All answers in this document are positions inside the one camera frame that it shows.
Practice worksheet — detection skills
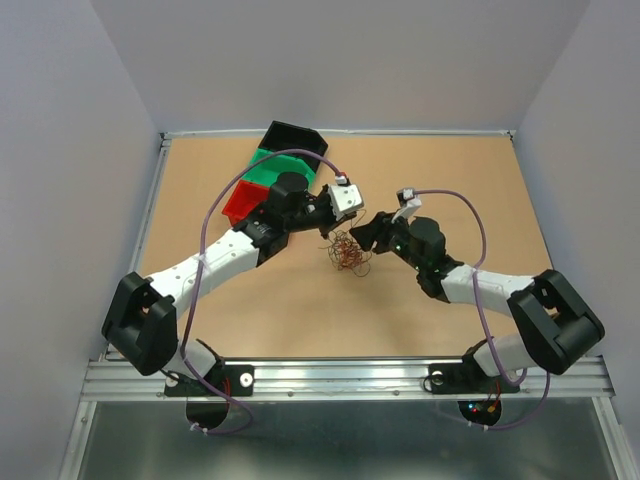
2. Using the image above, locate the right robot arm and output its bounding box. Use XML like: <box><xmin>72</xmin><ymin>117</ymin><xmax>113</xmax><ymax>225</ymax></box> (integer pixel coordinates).
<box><xmin>350</xmin><ymin>212</ymin><xmax>605</xmax><ymax>393</ymax></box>

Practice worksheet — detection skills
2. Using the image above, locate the aluminium mounting rail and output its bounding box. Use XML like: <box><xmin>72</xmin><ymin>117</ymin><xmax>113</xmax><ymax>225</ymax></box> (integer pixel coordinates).
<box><xmin>81</xmin><ymin>357</ymin><xmax>615</xmax><ymax>403</ymax></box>

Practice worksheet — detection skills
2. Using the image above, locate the black plastic bin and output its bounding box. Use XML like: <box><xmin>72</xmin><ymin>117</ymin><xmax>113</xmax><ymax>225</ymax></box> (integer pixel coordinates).
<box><xmin>259</xmin><ymin>120</ymin><xmax>328</xmax><ymax>156</ymax></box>

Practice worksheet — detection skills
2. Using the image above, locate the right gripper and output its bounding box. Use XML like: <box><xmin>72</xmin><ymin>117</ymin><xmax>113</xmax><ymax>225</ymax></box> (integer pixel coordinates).
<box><xmin>347</xmin><ymin>208</ymin><xmax>424</xmax><ymax>272</ymax></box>

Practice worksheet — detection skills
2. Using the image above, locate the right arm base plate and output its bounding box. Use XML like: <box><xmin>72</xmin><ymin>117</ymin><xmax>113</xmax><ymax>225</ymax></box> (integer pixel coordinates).
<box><xmin>422</xmin><ymin>362</ymin><xmax>520</xmax><ymax>395</ymax></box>

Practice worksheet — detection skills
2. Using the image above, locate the red plastic bin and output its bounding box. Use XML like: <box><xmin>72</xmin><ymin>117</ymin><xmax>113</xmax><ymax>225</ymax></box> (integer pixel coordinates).
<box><xmin>222</xmin><ymin>180</ymin><xmax>269</xmax><ymax>225</ymax></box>

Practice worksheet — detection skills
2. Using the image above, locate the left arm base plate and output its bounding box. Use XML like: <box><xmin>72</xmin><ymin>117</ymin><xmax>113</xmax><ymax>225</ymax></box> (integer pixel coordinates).
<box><xmin>164</xmin><ymin>364</ymin><xmax>255</xmax><ymax>398</ymax></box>

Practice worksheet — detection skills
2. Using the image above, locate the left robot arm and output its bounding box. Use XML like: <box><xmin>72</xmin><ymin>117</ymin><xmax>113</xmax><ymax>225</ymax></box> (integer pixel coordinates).
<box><xmin>101</xmin><ymin>172</ymin><xmax>363</xmax><ymax>376</ymax></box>

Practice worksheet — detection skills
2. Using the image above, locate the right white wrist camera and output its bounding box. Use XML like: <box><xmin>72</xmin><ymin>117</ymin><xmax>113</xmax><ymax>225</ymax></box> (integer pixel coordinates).
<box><xmin>391</xmin><ymin>187</ymin><xmax>422</xmax><ymax>223</ymax></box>

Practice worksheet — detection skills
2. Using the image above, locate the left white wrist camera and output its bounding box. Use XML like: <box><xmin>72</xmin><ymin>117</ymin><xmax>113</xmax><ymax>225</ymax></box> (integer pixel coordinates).
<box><xmin>327</xmin><ymin>184</ymin><xmax>364</xmax><ymax>220</ymax></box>

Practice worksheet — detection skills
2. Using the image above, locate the green plastic bin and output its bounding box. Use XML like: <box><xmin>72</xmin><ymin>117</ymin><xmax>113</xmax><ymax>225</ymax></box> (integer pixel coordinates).
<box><xmin>241</xmin><ymin>155</ymin><xmax>319</xmax><ymax>187</ymax></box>

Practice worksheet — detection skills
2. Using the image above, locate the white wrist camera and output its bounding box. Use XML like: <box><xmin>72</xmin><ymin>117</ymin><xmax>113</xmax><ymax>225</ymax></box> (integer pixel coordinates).
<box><xmin>327</xmin><ymin>184</ymin><xmax>364</xmax><ymax>220</ymax></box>
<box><xmin>391</xmin><ymin>187</ymin><xmax>422</xmax><ymax>223</ymax></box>

